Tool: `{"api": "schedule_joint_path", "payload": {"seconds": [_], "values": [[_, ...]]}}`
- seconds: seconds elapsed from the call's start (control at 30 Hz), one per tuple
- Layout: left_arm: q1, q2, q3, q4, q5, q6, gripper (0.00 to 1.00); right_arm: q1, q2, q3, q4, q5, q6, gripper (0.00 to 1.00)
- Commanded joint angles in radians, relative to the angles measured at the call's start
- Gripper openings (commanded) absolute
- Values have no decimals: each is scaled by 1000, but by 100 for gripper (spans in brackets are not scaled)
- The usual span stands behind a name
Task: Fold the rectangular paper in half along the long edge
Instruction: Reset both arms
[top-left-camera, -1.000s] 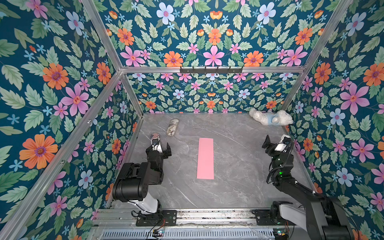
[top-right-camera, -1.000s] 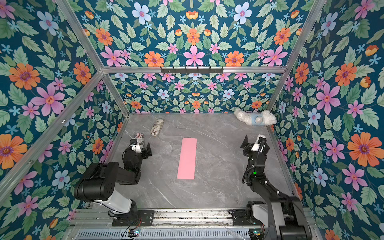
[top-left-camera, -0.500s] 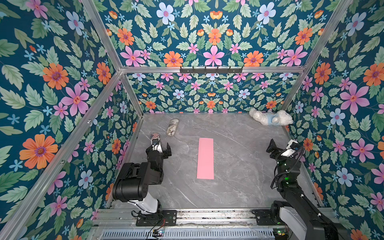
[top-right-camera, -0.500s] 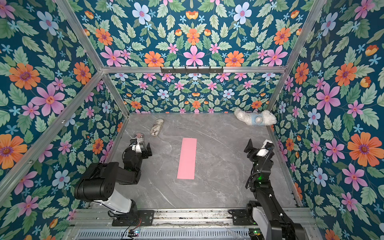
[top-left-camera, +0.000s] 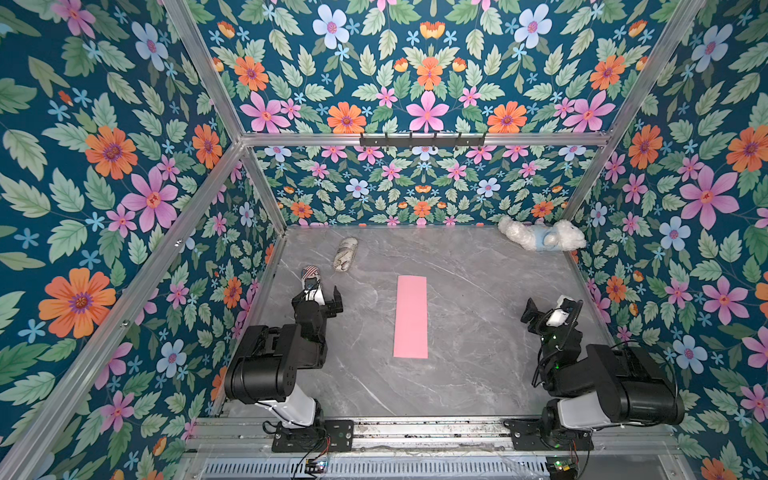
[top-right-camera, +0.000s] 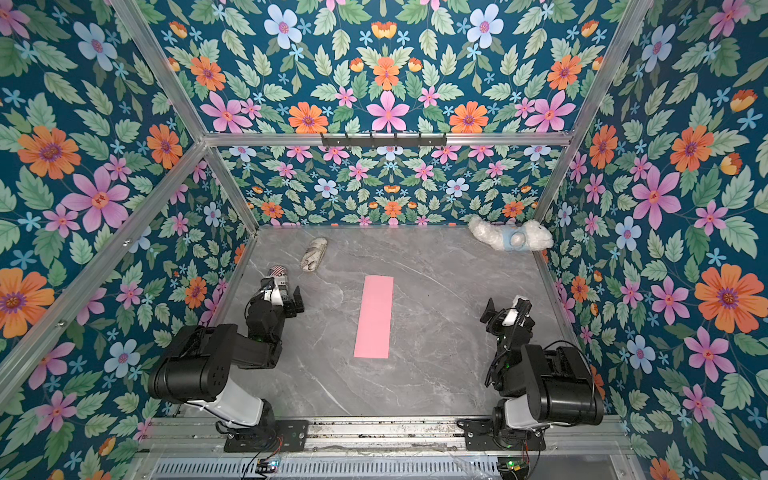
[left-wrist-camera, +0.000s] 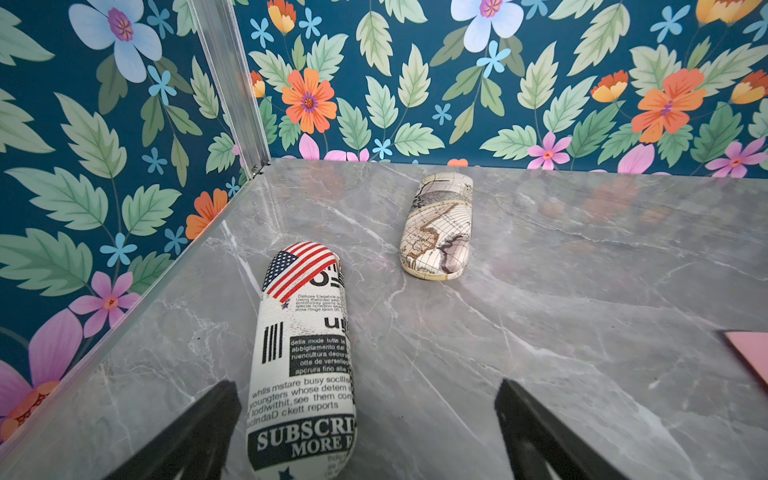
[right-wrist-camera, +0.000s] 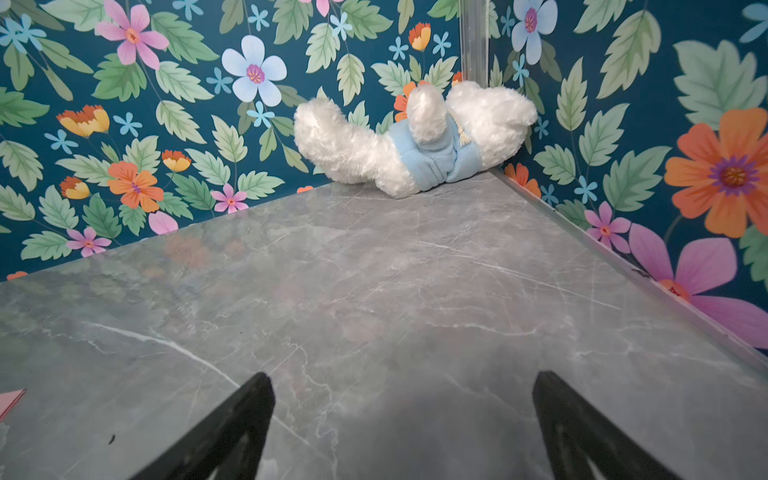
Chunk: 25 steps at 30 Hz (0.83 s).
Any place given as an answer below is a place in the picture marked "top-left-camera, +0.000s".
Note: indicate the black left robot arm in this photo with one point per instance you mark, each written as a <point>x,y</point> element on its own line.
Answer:
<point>265,366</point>

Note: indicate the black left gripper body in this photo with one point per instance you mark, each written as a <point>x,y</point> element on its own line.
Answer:
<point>320,315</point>

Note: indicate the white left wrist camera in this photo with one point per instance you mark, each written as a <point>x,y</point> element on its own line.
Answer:
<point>313,291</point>

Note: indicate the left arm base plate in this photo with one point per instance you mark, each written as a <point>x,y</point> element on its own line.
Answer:
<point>330,436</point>

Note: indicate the pink rectangular paper sheet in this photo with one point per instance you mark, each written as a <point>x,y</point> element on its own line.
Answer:
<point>411,318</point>

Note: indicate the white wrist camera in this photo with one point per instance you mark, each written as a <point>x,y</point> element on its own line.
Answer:
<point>313,291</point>
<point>560,313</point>

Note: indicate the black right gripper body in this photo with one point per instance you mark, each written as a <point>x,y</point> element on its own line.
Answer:
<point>541,318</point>

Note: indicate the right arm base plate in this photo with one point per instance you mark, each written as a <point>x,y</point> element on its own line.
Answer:
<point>534,435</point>

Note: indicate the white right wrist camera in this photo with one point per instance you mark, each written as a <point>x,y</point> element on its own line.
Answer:
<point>560,313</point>

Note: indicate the white plush toy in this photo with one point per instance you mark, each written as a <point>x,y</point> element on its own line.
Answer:
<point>561,236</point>

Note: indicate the black hook rail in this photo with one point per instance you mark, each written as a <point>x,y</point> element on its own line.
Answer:
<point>446,141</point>

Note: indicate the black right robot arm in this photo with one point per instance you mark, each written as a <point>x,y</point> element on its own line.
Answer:
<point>595,386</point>

